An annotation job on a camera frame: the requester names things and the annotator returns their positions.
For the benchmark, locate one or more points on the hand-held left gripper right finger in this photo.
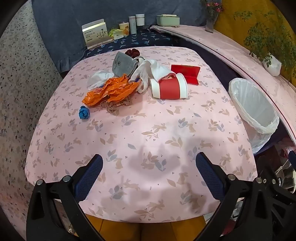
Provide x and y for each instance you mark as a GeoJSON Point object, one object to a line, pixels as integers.
{"type": "Point", "coordinates": [208, 176]}

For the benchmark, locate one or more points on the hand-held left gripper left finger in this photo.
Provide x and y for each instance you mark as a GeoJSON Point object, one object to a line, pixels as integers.
{"type": "Point", "coordinates": [90, 176]}

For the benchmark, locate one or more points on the blue rose ornament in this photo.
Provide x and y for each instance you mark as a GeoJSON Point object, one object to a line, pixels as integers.
{"type": "Point", "coordinates": [83, 112]}

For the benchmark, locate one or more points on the bin with white bag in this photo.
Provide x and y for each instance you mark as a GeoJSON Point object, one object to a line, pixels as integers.
{"type": "Point", "coordinates": [254, 109]}

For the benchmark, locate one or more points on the orange plastic wrapper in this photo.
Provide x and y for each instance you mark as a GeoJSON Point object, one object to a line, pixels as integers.
{"type": "Point", "coordinates": [111, 89]}

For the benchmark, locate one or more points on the white paper towel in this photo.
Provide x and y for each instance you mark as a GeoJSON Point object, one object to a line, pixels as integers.
{"type": "Point", "coordinates": [99, 78]}

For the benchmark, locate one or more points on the white glove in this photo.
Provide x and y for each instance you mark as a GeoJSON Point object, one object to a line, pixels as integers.
{"type": "Point", "coordinates": [150, 69]}

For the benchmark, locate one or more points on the pink rabbit print tablecloth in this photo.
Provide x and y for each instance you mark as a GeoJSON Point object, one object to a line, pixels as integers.
{"type": "Point", "coordinates": [161, 111]}

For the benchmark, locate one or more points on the red and white paper cup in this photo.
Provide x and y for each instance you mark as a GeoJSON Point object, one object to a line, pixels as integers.
{"type": "Point", "coordinates": [171, 89]}

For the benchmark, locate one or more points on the red flat box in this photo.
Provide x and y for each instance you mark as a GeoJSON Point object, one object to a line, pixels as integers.
{"type": "Point", "coordinates": [187, 71]}

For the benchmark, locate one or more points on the dark purple cloth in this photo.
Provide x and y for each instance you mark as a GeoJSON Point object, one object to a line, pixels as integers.
{"type": "Point", "coordinates": [208, 60]}

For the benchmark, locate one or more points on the green plant in white pot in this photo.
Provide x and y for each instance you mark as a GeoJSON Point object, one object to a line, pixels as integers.
{"type": "Point", "coordinates": [272, 64]}

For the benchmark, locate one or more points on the dark red scrunchie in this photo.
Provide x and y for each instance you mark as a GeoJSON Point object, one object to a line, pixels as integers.
{"type": "Point", "coordinates": [133, 52]}

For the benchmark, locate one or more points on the pink shelf cloth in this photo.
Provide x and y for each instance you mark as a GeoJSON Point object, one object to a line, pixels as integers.
{"type": "Point", "coordinates": [231, 44]}

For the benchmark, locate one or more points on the white card box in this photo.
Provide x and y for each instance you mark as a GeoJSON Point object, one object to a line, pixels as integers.
{"type": "Point", "coordinates": [96, 34]}

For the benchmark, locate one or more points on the dark blue floral cloth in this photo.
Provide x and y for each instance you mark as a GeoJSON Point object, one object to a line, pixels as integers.
{"type": "Point", "coordinates": [138, 39]}

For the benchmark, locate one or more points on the green and white packet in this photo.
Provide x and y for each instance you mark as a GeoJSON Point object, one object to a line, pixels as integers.
{"type": "Point", "coordinates": [116, 33]}

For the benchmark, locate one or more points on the yellow printed can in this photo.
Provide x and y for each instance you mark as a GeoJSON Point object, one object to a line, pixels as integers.
{"type": "Point", "coordinates": [124, 29]}

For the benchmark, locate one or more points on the pink flowers in glass vase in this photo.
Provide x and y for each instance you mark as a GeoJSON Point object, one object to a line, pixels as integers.
{"type": "Point", "coordinates": [211, 20]}

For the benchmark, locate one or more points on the tall white bottle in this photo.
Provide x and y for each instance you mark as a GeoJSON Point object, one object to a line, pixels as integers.
{"type": "Point", "coordinates": [132, 24]}

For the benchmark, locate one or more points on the grey-blue backdrop cloth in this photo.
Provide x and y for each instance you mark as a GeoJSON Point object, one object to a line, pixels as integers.
{"type": "Point", "coordinates": [69, 18]}

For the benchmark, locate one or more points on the pale green tissue box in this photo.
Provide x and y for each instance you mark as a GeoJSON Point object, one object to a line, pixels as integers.
{"type": "Point", "coordinates": [168, 19]}

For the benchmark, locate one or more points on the short white canister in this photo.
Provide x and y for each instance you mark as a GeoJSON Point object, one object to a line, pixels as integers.
{"type": "Point", "coordinates": [140, 19]}

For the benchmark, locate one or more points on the yellow backdrop cloth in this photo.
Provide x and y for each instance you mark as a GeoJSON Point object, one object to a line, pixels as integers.
{"type": "Point", "coordinates": [277, 14]}

